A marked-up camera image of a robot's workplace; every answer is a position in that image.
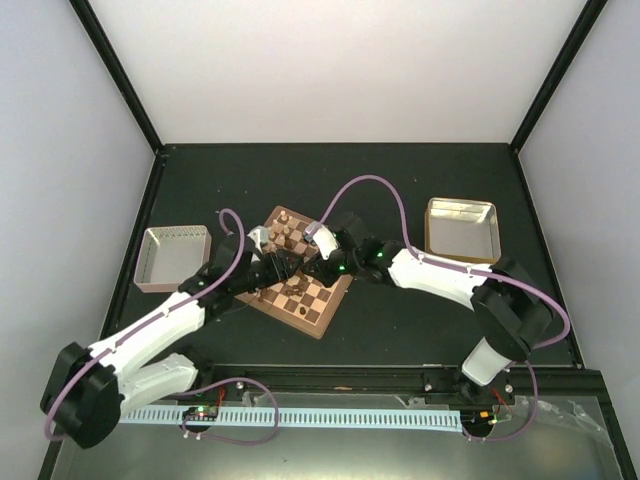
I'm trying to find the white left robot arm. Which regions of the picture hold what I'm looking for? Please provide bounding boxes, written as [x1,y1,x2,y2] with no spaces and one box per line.
[40,235,304,448]

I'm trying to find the black right corner frame post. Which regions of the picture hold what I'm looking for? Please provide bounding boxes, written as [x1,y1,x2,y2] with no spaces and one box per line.
[508,0,609,154]

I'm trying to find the pile of brown chess pieces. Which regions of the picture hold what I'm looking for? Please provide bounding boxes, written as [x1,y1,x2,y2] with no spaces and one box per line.
[258,239,322,307]

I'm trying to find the wooden chess board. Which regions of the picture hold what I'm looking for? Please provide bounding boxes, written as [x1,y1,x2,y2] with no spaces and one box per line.
[236,206,353,339]

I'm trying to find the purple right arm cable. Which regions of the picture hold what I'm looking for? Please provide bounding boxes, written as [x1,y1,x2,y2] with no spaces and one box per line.
[317,174,572,444]

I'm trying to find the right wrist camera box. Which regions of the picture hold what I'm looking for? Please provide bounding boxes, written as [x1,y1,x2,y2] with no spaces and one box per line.
[304,221,339,260]

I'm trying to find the gold metal tin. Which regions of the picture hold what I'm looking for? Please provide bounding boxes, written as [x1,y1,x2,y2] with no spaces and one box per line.
[425,197,502,264]

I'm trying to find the black corner frame post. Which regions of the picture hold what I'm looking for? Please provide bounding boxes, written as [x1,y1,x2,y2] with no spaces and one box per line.
[67,0,169,159]
[508,0,609,154]

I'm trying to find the white slotted cable duct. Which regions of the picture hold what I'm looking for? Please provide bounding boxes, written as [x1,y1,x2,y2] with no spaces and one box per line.
[120,405,463,433]

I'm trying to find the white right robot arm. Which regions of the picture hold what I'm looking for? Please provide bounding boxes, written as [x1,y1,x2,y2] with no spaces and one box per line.
[302,214,553,403]

